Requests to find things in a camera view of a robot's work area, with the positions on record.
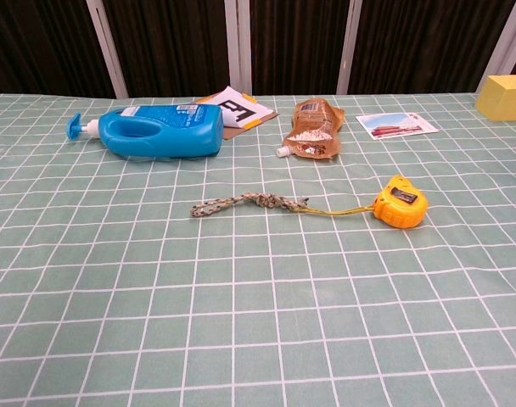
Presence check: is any braided camouflage rope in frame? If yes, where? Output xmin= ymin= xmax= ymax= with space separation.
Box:
xmin=190 ymin=192 xmax=377 ymax=220

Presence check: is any yellow tape measure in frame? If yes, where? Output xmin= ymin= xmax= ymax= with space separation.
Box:
xmin=373 ymin=174 xmax=429 ymax=229

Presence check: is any green checkered tablecloth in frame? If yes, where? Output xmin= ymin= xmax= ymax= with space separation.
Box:
xmin=0 ymin=91 xmax=516 ymax=407

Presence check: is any amber refill pouch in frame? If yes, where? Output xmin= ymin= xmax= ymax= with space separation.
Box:
xmin=276 ymin=99 xmax=345 ymax=160

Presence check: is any cardboard with marker sheet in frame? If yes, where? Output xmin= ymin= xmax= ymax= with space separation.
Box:
xmin=193 ymin=86 xmax=278 ymax=141

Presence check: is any blue detergent pump bottle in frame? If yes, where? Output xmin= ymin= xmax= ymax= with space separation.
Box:
xmin=67 ymin=103 xmax=225 ymax=161

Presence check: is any photo postcard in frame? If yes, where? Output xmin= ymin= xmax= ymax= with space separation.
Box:
xmin=356 ymin=112 xmax=438 ymax=140

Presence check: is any yellow cube block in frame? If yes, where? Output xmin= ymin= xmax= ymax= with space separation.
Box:
xmin=474 ymin=75 xmax=516 ymax=123

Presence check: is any white frame post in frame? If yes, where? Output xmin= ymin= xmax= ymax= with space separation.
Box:
xmin=478 ymin=0 xmax=516 ymax=92
xmin=336 ymin=0 xmax=363 ymax=95
xmin=223 ymin=0 xmax=254 ymax=97
xmin=86 ymin=0 xmax=129 ymax=99

